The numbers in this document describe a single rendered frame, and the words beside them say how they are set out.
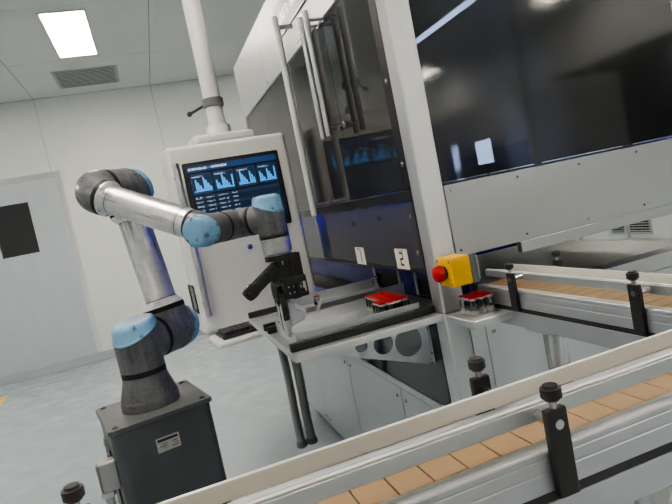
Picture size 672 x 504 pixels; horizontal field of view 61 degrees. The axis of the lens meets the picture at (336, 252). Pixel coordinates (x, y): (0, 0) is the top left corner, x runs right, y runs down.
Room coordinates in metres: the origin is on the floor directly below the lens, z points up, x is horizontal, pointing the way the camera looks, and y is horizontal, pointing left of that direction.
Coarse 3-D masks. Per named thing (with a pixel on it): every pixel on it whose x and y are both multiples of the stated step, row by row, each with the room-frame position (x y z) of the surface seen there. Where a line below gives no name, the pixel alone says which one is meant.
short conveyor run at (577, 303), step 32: (480, 288) 1.45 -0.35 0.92; (512, 288) 1.29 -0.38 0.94; (544, 288) 1.27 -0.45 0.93; (576, 288) 1.21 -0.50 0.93; (608, 288) 1.06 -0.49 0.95; (640, 288) 0.95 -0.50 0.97; (512, 320) 1.33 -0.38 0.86; (544, 320) 1.22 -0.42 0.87; (576, 320) 1.12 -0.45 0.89; (608, 320) 1.04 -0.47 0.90; (640, 320) 0.95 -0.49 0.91
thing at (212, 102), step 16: (192, 0) 2.36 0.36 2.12; (192, 16) 2.36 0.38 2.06; (192, 32) 2.36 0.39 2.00; (192, 48) 2.38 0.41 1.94; (208, 48) 2.38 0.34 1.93; (208, 64) 2.36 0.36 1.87; (208, 80) 2.36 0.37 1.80; (208, 96) 2.36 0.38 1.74; (192, 112) 2.42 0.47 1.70; (208, 112) 2.36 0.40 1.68; (208, 128) 2.36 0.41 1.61; (224, 128) 2.35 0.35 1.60
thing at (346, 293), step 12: (336, 288) 2.04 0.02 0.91; (348, 288) 2.05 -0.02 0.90; (360, 288) 2.06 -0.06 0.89; (372, 288) 2.05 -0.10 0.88; (384, 288) 1.82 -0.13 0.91; (396, 288) 1.83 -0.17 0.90; (300, 300) 1.99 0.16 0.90; (312, 300) 2.01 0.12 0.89; (324, 300) 2.00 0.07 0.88; (336, 300) 1.77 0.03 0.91; (348, 300) 1.78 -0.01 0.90
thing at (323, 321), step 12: (360, 300) 1.70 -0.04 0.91; (312, 312) 1.65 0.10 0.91; (324, 312) 1.66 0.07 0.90; (336, 312) 1.67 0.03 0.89; (348, 312) 1.69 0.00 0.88; (360, 312) 1.66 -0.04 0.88; (372, 312) 1.62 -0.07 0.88; (384, 312) 1.45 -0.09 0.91; (396, 312) 1.46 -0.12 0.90; (276, 324) 1.61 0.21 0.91; (300, 324) 1.64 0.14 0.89; (312, 324) 1.63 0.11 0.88; (324, 324) 1.59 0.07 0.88; (336, 324) 1.41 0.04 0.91; (348, 324) 1.42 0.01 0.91; (288, 336) 1.47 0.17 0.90; (300, 336) 1.38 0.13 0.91; (312, 336) 1.39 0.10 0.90
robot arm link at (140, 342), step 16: (128, 320) 1.50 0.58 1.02; (144, 320) 1.46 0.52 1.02; (160, 320) 1.52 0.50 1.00; (112, 336) 1.45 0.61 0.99; (128, 336) 1.42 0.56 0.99; (144, 336) 1.44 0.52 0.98; (160, 336) 1.48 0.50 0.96; (128, 352) 1.42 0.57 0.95; (144, 352) 1.43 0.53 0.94; (160, 352) 1.47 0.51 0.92; (128, 368) 1.43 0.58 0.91; (144, 368) 1.43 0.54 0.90
